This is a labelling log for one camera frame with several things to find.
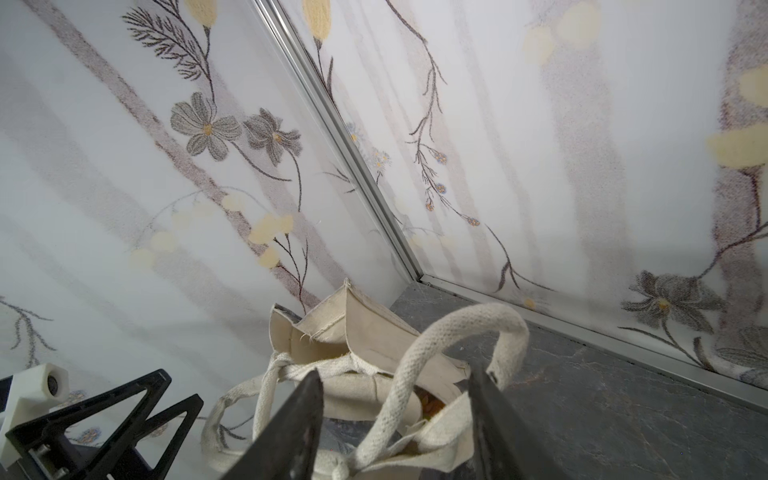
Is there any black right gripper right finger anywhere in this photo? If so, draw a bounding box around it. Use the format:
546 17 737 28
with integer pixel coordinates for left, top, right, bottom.
468 365 569 480

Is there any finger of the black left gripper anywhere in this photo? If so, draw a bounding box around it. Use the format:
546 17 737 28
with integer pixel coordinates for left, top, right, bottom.
6 369 173 474
113 393 205 480

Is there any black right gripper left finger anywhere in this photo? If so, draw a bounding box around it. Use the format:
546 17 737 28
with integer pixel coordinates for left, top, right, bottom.
223 370 324 480

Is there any cream canvas tote bag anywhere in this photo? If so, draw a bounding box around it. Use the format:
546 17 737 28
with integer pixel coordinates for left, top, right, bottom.
201 283 529 479

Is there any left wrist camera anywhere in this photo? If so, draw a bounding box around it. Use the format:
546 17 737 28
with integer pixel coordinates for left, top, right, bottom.
1 363 70 471

